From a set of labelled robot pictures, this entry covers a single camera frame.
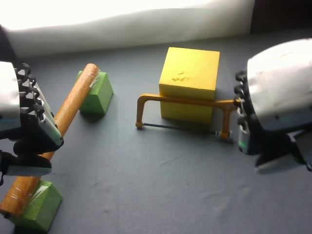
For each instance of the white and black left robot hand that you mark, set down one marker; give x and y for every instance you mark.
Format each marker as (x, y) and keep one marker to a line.
(29, 114)

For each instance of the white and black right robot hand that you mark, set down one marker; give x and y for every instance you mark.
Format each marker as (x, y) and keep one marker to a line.
(280, 85)

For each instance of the round wooden dowel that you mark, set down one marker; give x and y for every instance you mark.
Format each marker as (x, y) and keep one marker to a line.
(73, 102)

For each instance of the orange frame hacksaw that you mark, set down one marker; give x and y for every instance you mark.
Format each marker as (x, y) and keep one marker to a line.
(141, 112)

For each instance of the green wedge block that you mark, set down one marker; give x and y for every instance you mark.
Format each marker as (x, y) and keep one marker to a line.
(41, 209)
(97, 102)

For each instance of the black curtain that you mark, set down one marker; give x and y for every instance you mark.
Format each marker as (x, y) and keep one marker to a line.
(280, 14)

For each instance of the yellow cube block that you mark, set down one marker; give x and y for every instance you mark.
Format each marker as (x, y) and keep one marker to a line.
(190, 73)

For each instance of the grey table cloth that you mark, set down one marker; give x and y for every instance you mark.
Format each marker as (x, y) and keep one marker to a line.
(156, 182)

